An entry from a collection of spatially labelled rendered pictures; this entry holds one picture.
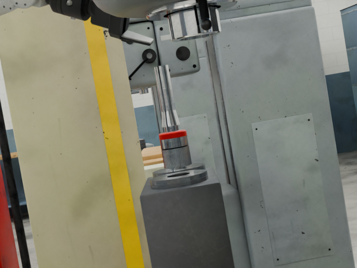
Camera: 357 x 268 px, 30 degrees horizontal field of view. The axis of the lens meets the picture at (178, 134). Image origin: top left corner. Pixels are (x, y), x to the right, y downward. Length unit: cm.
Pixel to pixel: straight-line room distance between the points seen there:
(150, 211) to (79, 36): 143
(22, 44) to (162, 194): 145
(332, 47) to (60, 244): 841
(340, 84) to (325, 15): 107
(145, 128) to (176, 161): 856
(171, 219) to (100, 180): 138
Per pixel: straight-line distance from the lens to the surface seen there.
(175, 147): 110
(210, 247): 99
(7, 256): 540
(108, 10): 61
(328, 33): 1042
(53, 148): 233
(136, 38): 134
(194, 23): 60
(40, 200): 235
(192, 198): 97
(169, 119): 111
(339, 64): 1044
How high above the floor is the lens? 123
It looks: 3 degrees down
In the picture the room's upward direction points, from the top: 10 degrees counter-clockwise
